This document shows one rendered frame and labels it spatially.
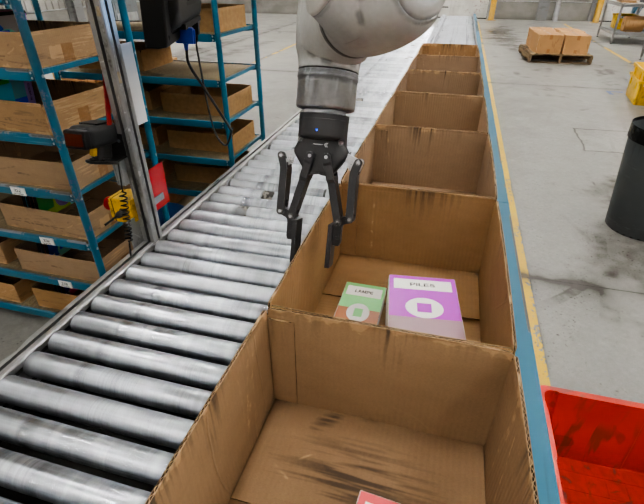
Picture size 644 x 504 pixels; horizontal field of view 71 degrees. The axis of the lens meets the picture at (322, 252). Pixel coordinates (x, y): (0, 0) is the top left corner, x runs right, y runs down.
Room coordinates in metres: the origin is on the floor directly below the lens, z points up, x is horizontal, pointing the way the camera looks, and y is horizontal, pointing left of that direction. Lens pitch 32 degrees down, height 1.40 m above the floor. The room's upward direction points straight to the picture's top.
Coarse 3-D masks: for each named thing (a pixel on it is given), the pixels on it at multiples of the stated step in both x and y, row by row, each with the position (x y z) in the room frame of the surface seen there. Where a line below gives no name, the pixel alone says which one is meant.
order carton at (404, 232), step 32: (384, 192) 0.78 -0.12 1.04; (416, 192) 0.76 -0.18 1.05; (320, 224) 0.66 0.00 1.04; (352, 224) 0.79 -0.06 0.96; (384, 224) 0.78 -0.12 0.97; (416, 224) 0.76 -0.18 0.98; (448, 224) 0.74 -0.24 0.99; (480, 224) 0.73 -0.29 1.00; (320, 256) 0.66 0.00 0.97; (352, 256) 0.79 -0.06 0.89; (384, 256) 0.77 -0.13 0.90; (416, 256) 0.76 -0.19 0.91; (448, 256) 0.74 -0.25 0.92; (480, 256) 0.72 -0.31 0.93; (288, 288) 0.50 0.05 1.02; (320, 288) 0.65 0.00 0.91; (480, 288) 0.66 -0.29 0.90; (352, 320) 0.40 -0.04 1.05; (384, 320) 0.59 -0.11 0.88; (480, 320) 0.58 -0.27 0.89; (512, 320) 0.40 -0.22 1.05; (512, 352) 0.35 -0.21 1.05
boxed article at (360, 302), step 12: (348, 288) 0.66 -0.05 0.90; (360, 288) 0.66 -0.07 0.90; (372, 288) 0.66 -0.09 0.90; (384, 288) 0.66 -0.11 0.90; (348, 300) 0.62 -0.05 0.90; (360, 300) 0.62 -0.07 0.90; (372, 300) 0.62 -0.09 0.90; (336, 312) 0.59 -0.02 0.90; (348, 312) 0.59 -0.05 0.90; (360, 312) 0.59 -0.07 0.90; (372, 312) 0.59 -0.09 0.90
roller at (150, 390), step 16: (32, 368) 0.62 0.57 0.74; (48, 368) 0.61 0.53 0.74; (64, 368) 0.61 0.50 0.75; (80, 368) 0.61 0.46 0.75; (96, 368) 0.61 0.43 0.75; (112, 368) 0.61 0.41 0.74; (64, 384) 0.59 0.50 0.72; (80, 384) 0.58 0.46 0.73; (96, 384) 0.58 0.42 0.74; (112, 384) 0.57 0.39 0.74; (128, 384) 0.57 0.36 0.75; (144, 384) 0.57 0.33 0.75; (160, 384) 0.57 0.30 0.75; (176, 384) 0.57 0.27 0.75; (128, 400) 0.56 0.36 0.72; (144, 400) 0.55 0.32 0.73; (160, 400) 0.54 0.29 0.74; (176, 400) 0.54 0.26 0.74; (192, 400) 0.53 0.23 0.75; (192, 416) 0.52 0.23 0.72
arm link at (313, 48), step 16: (304, 0) 0.69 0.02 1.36; (304, 16) 0.68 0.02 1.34; (304, 32) 0.67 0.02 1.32; (320, 32) 0.64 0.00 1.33; (304, 48) 0.68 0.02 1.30; (320, 48) 0.65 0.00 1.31; (304, 64) 0.68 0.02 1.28; (320, 64) 0.66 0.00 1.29; (336, 64) 0.66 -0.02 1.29; (352, 64) 0.67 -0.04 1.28
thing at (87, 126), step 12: (96, 120) 1.09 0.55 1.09; (72, 132) 1.00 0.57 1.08; (84, 132) 1.00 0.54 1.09; (96, 132) 1.03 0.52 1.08; (108, 132) 1.06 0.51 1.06; (72, 144) 1.00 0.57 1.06; (84, 144) 0.99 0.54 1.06; (96, 144) 1.02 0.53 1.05; (108, 144) 1.06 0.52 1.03; (96, 156) 1.04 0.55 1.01; (108, 156) 1.06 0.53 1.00
